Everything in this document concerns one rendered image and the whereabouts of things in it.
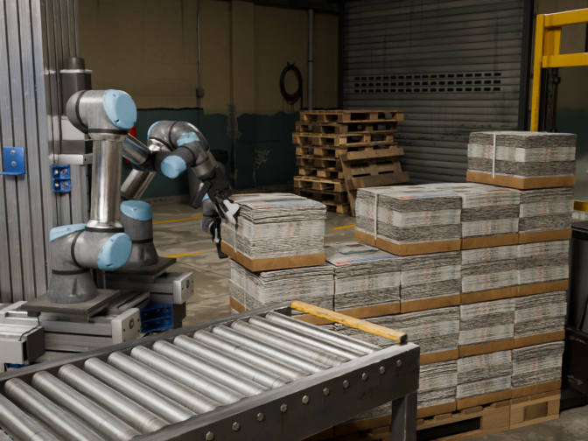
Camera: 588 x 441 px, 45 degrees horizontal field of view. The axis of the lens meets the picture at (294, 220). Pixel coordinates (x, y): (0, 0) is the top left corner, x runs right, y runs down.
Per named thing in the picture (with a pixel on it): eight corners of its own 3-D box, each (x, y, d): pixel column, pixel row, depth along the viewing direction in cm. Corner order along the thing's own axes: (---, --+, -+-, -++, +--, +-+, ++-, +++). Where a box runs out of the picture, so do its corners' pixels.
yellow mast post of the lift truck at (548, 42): (517, 351, 383) (535, 15, 354) (529, 349, 387) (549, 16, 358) (529, 357, 375) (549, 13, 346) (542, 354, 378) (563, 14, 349)
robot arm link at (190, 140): (170, 143, 251) (183, 133, 257) (185, 171, 254) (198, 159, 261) (185, 138, 246) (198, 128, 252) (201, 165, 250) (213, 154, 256)
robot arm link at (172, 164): (155, 178, 247) (171, 164, 256) (181, 180, 242) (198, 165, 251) (148, 159, 243) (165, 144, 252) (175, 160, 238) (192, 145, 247)
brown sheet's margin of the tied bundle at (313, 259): (237, 262, 264) (237, 250, 263) (308, 255, 275) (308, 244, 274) (251, 271, 249) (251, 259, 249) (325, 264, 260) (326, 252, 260)
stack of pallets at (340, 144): (351, 198, 1054) (353, 109, 1033) (404, 204, 990) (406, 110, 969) (289, 207, 959) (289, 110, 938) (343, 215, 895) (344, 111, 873)
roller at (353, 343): (274, 324, 219) (274, 308, 218) (392, 366, 184) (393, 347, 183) (262, 327, 215) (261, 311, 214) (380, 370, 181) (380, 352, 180)
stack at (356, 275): (230, 444, 300) (227, 251, 286) (456, 397, 347) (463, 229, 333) (264, 489, 265) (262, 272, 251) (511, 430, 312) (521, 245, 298)
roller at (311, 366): (222, 339, 206) (222, 322, 205) (339, 386, 171) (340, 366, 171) (208, 342, 202) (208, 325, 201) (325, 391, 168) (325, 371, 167)
